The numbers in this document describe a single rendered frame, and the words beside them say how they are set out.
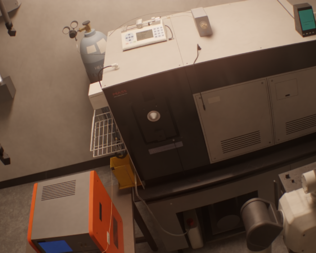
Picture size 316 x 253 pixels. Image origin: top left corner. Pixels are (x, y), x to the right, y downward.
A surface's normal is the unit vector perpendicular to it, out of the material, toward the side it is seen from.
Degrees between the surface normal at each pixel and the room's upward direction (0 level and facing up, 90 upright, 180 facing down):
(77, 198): 0
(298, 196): 12
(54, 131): 90
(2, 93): 90
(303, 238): 78
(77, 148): 90
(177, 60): 0
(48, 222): 0
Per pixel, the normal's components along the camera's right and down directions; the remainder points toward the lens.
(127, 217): -0.27, -0.75
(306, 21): 0.07, 0.47
